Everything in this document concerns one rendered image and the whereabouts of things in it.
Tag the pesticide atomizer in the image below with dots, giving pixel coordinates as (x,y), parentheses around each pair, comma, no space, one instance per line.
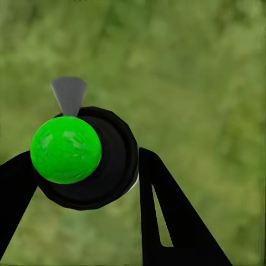
(87,157)

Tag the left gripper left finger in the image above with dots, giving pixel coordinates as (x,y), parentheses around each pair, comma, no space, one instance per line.
(17,186)

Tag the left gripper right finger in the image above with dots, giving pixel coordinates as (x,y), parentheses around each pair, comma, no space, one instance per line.
(193,244)

